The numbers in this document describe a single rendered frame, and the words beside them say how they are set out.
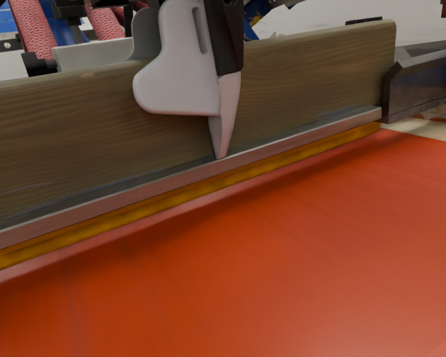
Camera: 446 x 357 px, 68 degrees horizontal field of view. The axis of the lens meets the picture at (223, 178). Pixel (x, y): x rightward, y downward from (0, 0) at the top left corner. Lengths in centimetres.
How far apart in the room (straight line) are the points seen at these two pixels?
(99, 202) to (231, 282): 8
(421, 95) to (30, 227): 32
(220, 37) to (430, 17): 229
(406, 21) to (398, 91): 220
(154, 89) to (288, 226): 11
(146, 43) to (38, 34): 46
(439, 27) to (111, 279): 233
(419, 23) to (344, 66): 220
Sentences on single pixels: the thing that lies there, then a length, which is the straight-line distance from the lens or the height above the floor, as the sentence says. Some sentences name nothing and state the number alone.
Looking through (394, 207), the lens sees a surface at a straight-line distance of 24.
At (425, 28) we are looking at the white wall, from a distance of 246.
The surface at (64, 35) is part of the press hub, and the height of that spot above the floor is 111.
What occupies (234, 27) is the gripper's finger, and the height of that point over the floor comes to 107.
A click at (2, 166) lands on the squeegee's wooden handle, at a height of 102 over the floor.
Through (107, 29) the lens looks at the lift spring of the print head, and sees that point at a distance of 70.
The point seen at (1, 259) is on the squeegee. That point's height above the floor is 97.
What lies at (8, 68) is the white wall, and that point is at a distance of 433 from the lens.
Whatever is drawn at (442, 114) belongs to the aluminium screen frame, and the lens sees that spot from 41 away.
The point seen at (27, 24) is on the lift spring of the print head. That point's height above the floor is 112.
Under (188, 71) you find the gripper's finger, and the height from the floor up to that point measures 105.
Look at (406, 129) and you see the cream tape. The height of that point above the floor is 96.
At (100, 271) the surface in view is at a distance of 21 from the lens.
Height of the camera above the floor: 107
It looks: 24 degrees down
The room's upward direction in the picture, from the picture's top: 8 degrees counter-clockwise
